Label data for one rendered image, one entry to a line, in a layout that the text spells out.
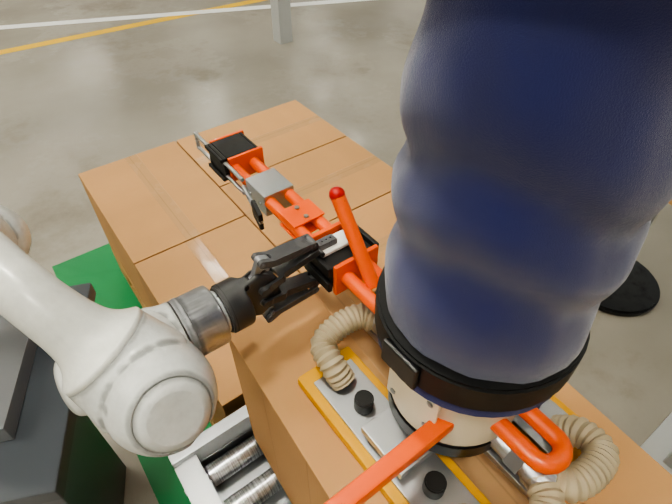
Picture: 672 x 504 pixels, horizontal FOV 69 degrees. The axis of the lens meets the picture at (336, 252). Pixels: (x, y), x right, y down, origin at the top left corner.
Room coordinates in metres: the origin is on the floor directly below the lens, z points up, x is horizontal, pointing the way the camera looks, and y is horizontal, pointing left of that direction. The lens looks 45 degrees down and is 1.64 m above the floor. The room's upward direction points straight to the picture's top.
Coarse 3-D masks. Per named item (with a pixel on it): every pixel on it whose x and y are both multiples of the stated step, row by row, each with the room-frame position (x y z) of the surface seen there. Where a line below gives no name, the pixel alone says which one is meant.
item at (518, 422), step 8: (552, 400) 0.35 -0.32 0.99; (544, 408) 0.34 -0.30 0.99; (552, 408) 0.34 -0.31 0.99; (560, 408) 0.34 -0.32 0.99; (568, 408) 0.34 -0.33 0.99; (520, 424) 0.31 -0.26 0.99; (528, 424) 0.31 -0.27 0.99; (528, 432) 0.30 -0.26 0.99; (536, 432) 0.30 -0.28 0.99; (536, 440) 0.29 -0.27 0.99; (544, 440) 0.29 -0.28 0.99; (544, 448) 0.28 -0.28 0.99; (576, 456) 0.27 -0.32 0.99
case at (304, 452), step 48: (240, 336) 0.48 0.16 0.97; (288, 336) 0.48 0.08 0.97; (240, 384) 0.48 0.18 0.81; (288, 384) 0.39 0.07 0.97; (384, 384) 0.39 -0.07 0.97; (288, 432) 0.31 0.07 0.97; (288, 480) 0.34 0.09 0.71; (336, 480) 0.25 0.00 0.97; (480, 480) 0.25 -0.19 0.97; (624, 480) 0.25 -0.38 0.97
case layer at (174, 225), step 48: (192, 144) 1.74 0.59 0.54; (288, 144) 1.74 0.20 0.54; (336, 144) 1.74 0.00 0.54; (96, 192) 1.42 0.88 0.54; (144, 192) 1.42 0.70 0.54; (192, 192) 1.42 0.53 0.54; (240, 192) 1.42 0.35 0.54; (384, 192) 1.42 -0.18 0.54; (144, 240) 1.16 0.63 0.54; (192, 240) 1.16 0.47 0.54; (240, 240) 1.16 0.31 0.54; (288, 240) 1.16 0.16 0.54; (384, 240) 1.16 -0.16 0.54; (144, 288) 1.04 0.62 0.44; (192, 288) 0.95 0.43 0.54
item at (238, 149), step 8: (224, 136) 0.85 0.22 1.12; (232, 136) 0.85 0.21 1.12; (240, 136) 0.85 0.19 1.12; (216, 144) 0.82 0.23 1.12; (224, 144) 0.82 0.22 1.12; (232, 144) 0.82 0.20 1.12; (240, 144) 0.82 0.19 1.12; (248, 144) 0.82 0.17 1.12; (224, 152) 0.79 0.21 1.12; (232, 152) 0.79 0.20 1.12; (240, 152) 0.79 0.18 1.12; (248, 152) 0.79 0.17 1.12; (256, 152) 0.80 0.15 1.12; (232, 160) 0.77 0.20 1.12; (240, 160) 0.78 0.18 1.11; (248, 160) 0.79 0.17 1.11; (248, 168) 0.79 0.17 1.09; (232, 176) 0.77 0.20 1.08
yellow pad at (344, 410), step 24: (360, 360) 0.42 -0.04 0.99; (312, 384) 0.38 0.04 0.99; (360, 384) 0.37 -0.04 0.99; (336, 408) 0.34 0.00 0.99; (360, 408) 0.33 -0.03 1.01; (384, 408) 0.34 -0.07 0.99; (336, 432) 0.31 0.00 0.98; (360, 432) 0.30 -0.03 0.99; (360, 456) 0.27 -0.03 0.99; (432, 456) 0.27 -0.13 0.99; (408, 480) 0.24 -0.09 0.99; (432, 480) 0.23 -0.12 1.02; (456, 480) 0.24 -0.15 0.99
